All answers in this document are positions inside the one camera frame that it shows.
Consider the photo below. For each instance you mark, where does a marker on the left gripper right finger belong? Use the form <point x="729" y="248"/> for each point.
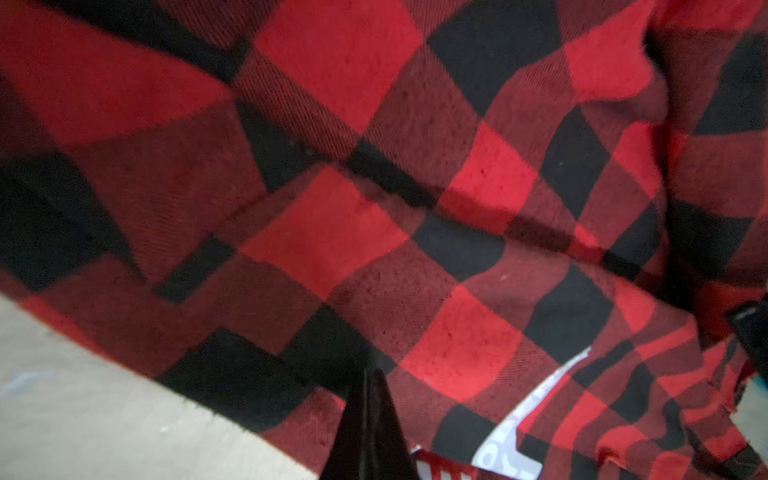
<point x="390" y="457"/>

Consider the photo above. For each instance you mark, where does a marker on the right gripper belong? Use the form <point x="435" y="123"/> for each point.
<point x="749" y="323"/>

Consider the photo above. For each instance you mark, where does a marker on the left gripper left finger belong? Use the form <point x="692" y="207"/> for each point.
<point x="348" y="458"/>

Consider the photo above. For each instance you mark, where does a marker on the red black plaid shirt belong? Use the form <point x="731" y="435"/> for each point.
<point x="532" y="216"/>

